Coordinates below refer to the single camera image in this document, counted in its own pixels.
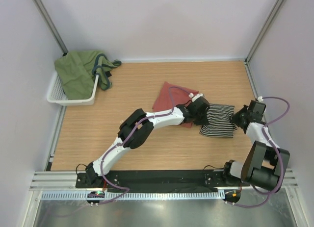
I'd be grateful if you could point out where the slotted grey cable duct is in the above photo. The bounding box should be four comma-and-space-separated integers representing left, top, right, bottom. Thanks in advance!
41, 190, 225, 201

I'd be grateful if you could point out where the aluminium frame rail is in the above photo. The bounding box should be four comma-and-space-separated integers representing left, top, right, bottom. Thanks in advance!
29, 168, 299, 191

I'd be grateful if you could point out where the white plastic basket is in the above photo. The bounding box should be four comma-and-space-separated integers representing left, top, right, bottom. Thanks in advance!
46, 72, 99, 106

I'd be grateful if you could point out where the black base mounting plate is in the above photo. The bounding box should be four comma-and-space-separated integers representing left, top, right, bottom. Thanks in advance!
75, 169, 252, 190

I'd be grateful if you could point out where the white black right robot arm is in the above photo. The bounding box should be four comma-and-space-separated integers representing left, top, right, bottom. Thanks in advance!
221, 97, 290, 195

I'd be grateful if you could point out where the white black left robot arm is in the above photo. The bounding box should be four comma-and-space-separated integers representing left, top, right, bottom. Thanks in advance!
85, 94, 210, 188

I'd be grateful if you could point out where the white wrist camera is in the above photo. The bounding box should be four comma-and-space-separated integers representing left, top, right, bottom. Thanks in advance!
256, 96, 263, 102
188, 93, 204, 102

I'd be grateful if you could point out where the salmon red tank top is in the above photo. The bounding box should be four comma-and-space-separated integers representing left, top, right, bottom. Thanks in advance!
152, 81, 200, 129

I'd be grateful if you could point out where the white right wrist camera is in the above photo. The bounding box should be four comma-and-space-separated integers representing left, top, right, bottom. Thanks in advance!
256, 96, 263, 102

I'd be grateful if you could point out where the green tank top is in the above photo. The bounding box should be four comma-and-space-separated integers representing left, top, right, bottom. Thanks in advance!
54, 50, 122, 100

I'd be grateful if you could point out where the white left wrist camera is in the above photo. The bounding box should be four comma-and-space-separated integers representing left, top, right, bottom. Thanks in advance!
188, 93, 204, 102

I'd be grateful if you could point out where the black white striped tank top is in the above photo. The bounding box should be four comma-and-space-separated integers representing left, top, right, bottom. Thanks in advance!
200, 103, 237, 138

